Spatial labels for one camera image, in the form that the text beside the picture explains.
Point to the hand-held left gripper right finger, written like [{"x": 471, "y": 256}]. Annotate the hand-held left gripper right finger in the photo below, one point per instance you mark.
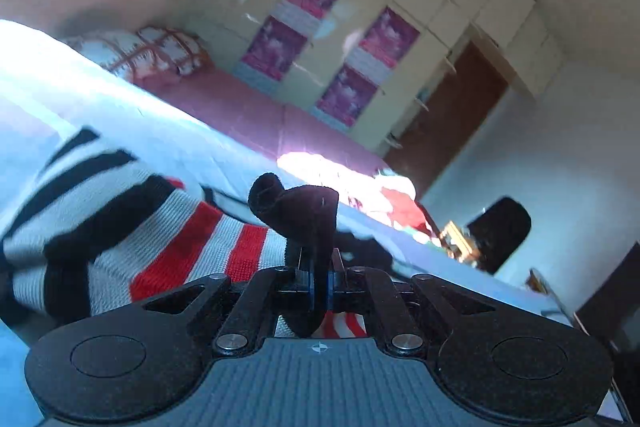
[{"x": 331, "y": 289}]

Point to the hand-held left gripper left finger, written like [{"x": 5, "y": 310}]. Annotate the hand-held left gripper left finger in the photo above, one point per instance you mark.
[{"x": 306, "y": 289}]

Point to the striped knit sweater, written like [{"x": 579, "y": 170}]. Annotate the striped knit sweater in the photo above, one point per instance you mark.
[{"x": 165, "y": 237}]

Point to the pile of clothes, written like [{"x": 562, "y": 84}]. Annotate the pile of clothes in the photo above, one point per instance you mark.
[{"x": 325, "y": 169}]

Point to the red garment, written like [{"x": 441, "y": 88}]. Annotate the red garment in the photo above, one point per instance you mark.
[{"x": 402, "y": 207}]

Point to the small wooden table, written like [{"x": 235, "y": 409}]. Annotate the small wooden table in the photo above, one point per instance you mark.
[{"x": 457, "y": 242}]

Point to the black chair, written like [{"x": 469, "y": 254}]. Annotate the black chair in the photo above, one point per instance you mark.
[{"x": 500, "y": 232}]

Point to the pink bed sheet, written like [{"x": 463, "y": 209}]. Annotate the pink bed sheet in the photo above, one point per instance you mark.
[{"x": 240, "y": 107}]

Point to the brown wooden door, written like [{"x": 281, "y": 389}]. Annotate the brown wooden door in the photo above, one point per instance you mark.
[{"x": 450, "y": 117}]

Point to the light blue blanket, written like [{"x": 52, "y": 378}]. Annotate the light blue blanket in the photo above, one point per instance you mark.
[{"x": 125, "y": 107}]

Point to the heart print pillow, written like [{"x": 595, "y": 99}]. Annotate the heart print pillow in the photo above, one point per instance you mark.
[
  {"x": 107, "y": 49},
  {"x": 172, "y": 49}
]

